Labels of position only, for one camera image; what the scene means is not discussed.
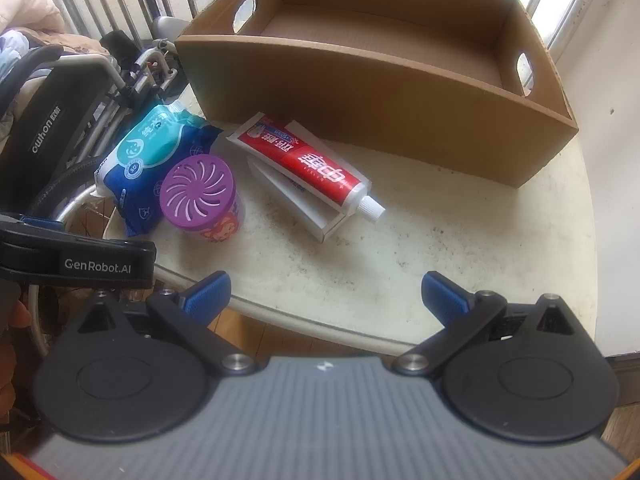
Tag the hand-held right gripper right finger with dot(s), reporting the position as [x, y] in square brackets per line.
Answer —
[442, 297]

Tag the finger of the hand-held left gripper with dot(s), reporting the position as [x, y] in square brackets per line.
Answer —
[42, 222]

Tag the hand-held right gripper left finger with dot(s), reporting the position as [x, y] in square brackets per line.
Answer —
[207, 297]

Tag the purple air freshener jar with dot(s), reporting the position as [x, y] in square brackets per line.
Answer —
[197, 187]

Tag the blue wet wipes pack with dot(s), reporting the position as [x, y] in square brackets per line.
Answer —
[145, 155]

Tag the small white carton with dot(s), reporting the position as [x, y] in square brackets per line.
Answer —
[300, 202]

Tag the red toothpaste tube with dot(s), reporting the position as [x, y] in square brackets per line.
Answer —
[310, 162]

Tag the brown cardboard box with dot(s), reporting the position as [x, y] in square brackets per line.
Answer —
[350, 90]

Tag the person's left hand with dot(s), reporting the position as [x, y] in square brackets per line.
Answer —
[20, 315]

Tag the black wheelchair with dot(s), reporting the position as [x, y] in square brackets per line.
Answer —
[45, 125]

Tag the light blue cloth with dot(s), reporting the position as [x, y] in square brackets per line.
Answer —
[12, 55]

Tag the beige jacket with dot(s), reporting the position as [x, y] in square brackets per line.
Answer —
[30, 5]

